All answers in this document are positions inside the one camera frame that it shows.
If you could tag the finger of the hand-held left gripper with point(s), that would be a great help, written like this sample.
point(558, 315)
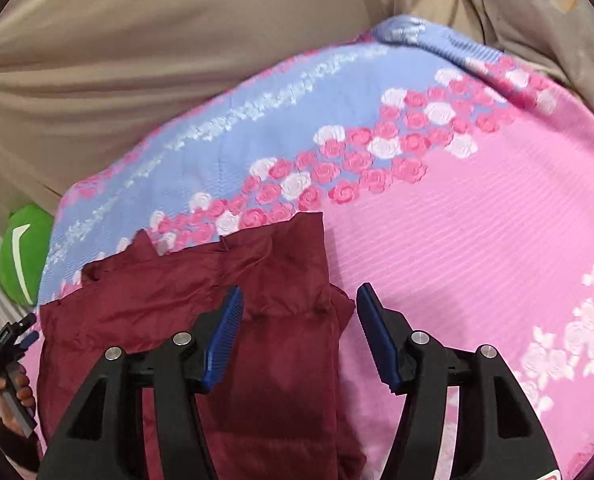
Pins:
point(26, 330)

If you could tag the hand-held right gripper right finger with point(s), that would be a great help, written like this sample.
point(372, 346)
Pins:
point(377, 341)

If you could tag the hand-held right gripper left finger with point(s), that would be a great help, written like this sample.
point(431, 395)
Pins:
point(224, 341)

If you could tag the maroon puffer jacket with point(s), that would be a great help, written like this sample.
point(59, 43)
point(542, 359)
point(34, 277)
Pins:
point(277, 360)

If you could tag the person's left forearm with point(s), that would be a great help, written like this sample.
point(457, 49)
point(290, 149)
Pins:
point(19, 447)

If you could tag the person's left hand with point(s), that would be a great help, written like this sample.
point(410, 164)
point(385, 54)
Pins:
point(24, 385)

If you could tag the green plush pillow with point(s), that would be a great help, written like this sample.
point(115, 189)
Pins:
point(27, 255)

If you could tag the pink floral bedsheet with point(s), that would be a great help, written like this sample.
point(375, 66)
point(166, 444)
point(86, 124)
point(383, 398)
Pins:
point(452, 220)

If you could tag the beige cloth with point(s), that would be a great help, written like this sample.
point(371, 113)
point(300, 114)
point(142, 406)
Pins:
point(177, 60)

